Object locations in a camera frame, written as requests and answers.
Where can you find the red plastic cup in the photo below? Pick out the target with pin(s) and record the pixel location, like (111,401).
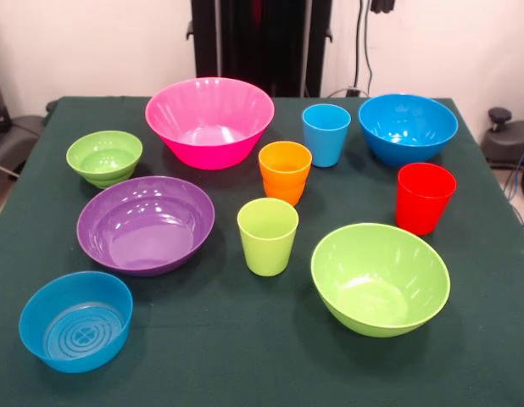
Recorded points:
(423,207)

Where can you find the orange plastic cup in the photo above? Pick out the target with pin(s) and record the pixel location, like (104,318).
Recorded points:
(283,178)

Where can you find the green plastic cup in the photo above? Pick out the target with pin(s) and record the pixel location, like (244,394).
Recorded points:
(266,250)

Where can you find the pink plastic bowl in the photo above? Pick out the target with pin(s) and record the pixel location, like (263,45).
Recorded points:
(211,144)

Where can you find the blue plastic cup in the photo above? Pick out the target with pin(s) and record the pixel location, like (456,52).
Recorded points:
(325,144)

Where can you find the purple plastic bowl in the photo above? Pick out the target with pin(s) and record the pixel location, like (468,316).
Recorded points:
(147,237)

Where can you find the large green plastic bowl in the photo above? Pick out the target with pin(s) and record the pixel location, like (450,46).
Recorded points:
(372,292)

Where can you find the dark green tablecloth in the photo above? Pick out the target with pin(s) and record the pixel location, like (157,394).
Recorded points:
(245,347)

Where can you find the large blue plastic bowl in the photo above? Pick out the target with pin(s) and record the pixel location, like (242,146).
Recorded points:
(408,135)

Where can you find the small green ribbed bowl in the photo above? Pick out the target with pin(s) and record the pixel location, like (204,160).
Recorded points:
(104,161)

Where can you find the small blue patterned bowl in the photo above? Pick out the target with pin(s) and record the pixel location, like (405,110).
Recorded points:
(75,335)

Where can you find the grey pedestal foot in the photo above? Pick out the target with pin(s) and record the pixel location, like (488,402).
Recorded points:
(508,144)
(16,140)

